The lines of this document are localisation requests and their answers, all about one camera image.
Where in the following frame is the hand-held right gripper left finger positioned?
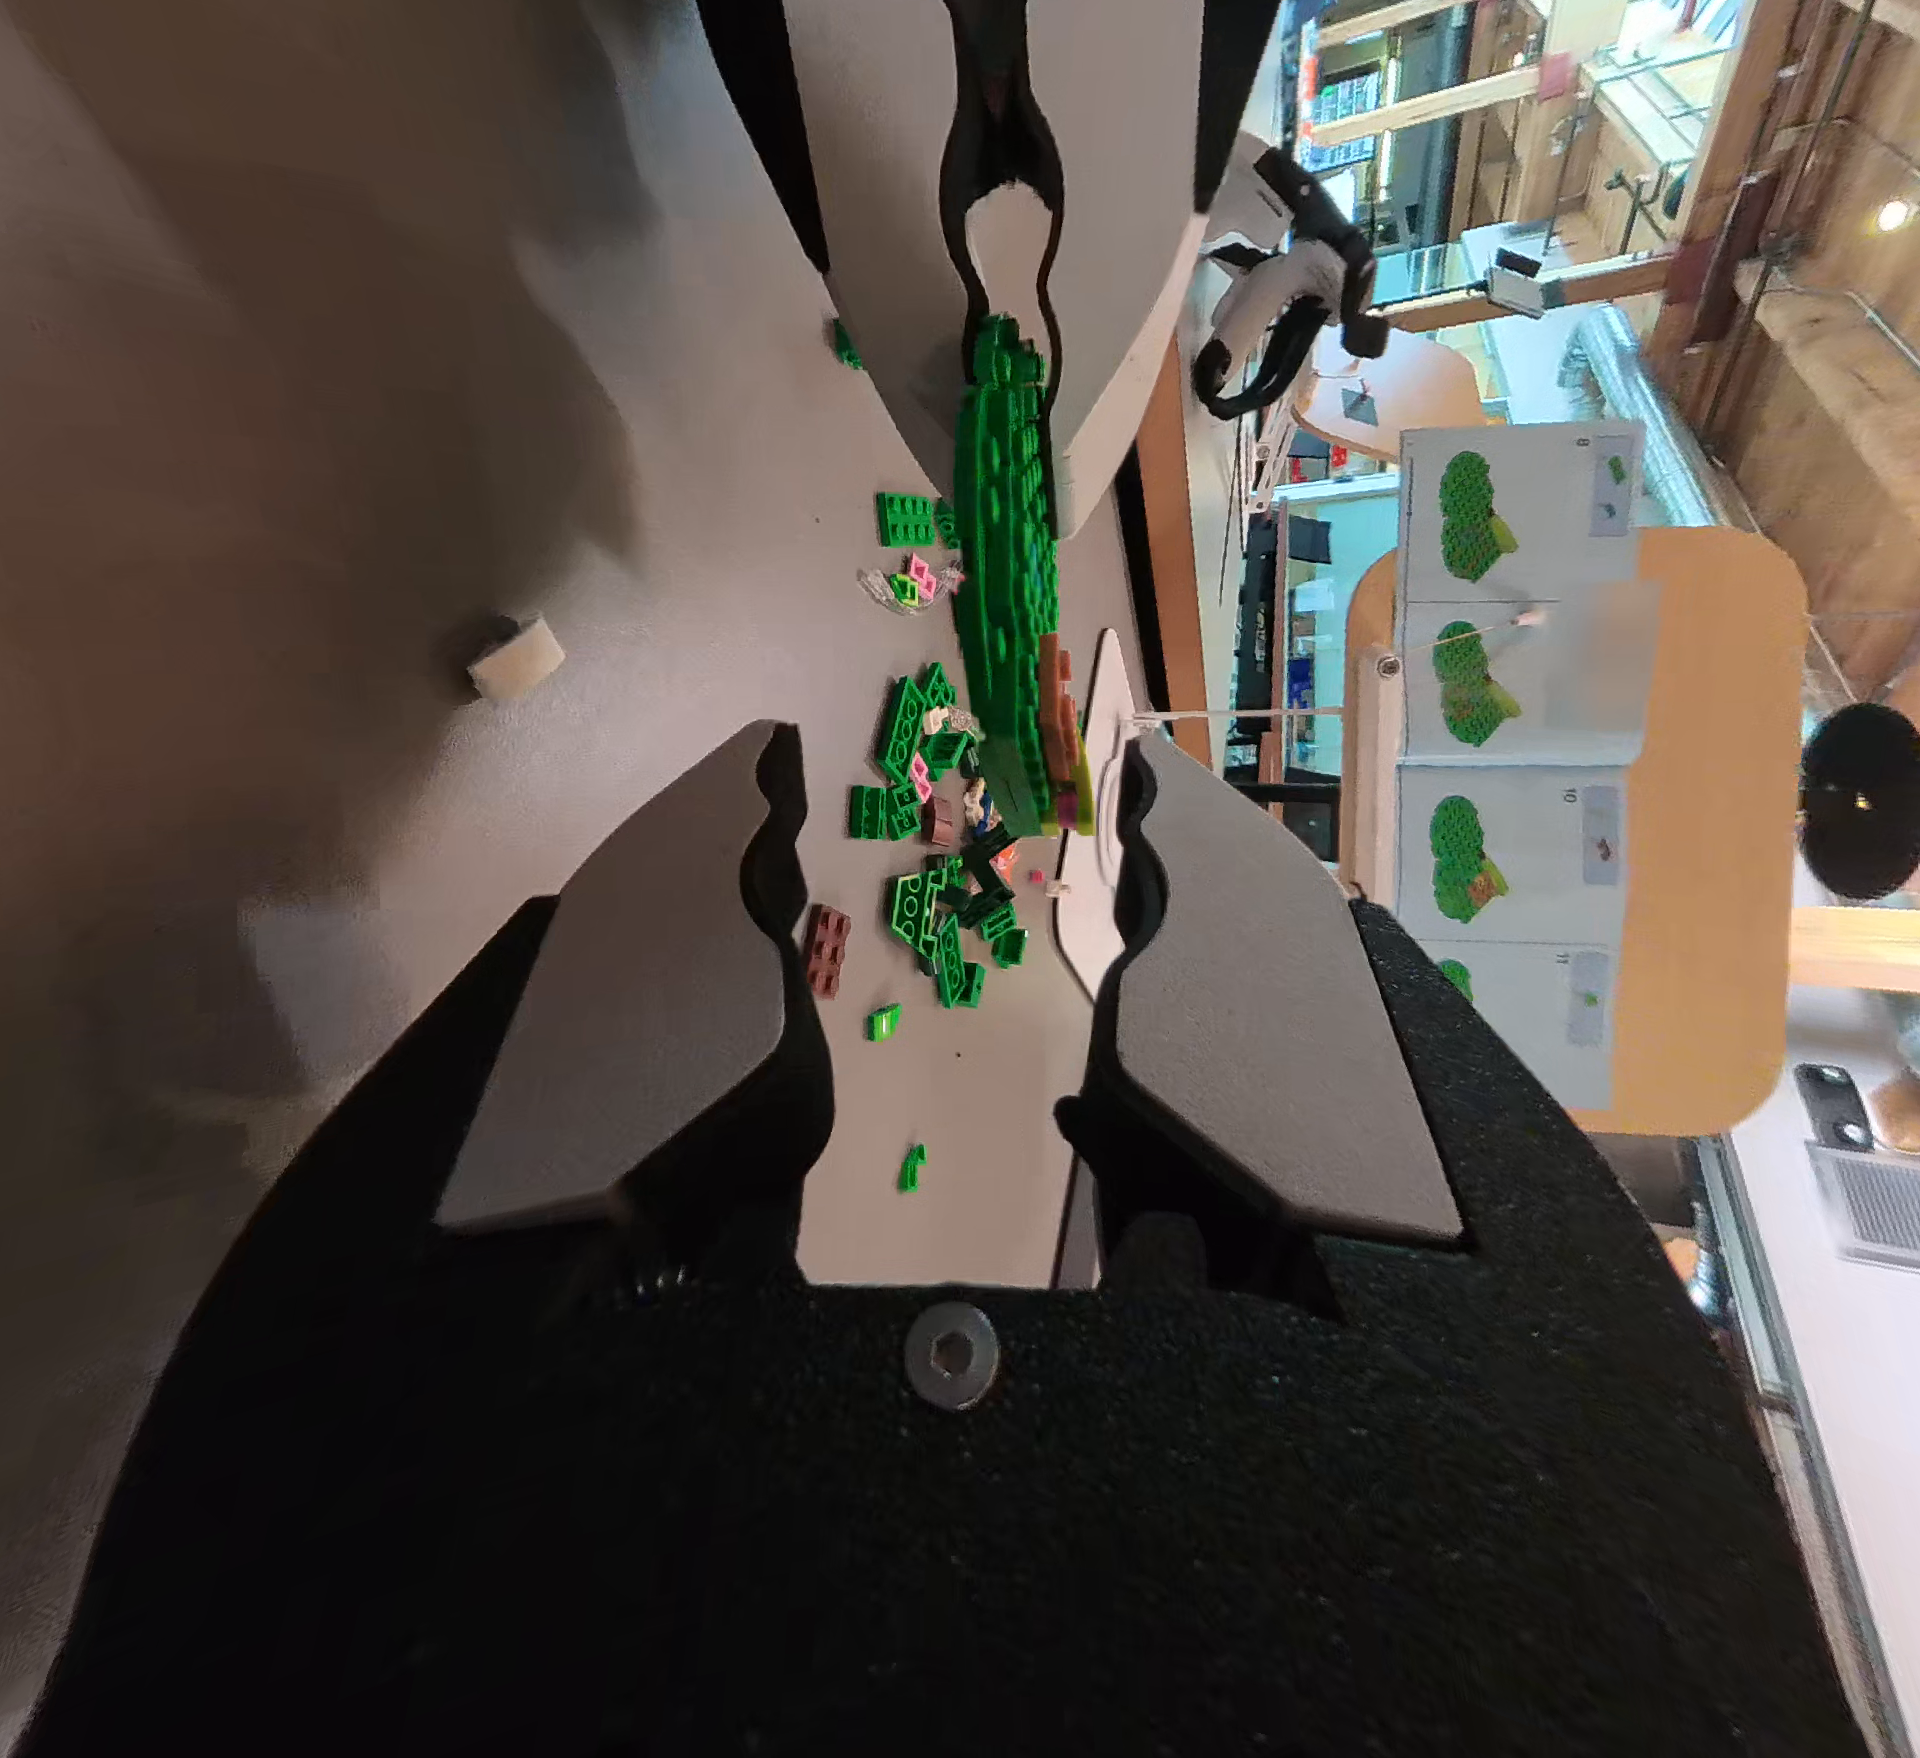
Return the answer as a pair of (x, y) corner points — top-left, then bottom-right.
(435, 721), (835, 1258)

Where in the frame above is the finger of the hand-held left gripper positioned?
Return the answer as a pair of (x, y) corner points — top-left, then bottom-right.
(1008, 0), (1219, 485)
(773, 0), (982, 411)

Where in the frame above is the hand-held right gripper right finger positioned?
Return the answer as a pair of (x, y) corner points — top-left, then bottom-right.
(1057, 733), (1469, 1303)

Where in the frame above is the instruction book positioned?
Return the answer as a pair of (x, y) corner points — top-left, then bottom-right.
(1336, 424), (1811, 1140)

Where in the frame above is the tan curved lego piece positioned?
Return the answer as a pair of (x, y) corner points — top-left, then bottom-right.
(467, 616), (564, 705)

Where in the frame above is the green lego plate assembly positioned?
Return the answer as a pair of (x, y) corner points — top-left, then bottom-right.
(956, 315), (1075, 833)

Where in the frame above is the cluster of green lego parts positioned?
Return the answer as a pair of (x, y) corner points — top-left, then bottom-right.
(828, 318), (1039, 1197)

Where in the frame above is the black and white headset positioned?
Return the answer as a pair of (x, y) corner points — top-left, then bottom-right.
(1193, 133), (1394, 419)

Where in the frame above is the white book stand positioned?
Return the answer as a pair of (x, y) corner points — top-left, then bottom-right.
(1053, 626), (1351, 996)

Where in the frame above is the black round ceiling speaker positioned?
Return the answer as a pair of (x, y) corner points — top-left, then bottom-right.
(1795, 705), (1920, 897)

